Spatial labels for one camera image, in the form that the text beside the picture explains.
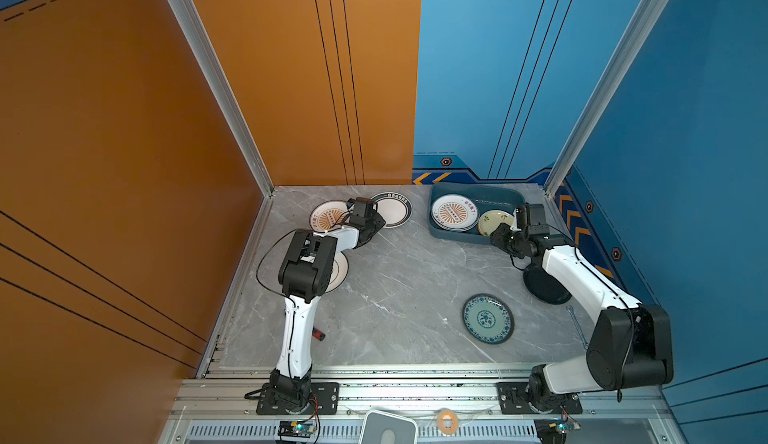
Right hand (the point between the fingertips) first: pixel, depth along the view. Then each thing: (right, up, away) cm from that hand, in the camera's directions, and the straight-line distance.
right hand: (491, 235), depth 89 cm
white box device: (-32, -41, -23) cm, 57 cm away
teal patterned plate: (-2, -24, -3) cm, 24 cm away
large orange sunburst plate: (-7, +7, +21) cm, 23 cm away
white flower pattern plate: (-47, -13, +7) cm, 49 cm away
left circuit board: (-53, -45, -18) cm, 72 cm away
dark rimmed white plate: (-29, +9, +24) cm, 39 cm away
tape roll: (-17, -43, -18) cm, 50 cm away
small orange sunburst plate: (-54, +6, +23) cm, 59 cm away
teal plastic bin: (+7, +13, +27) cm, 31 cm away
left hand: (-34, +6, +19) cm, 39 cm away
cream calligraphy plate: (+6, +4, +19) cm, 20 cm away
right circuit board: (+11, -44, -19) cm, 49 cm away
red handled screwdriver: (-51, -27, -6) cm, 58 cm away
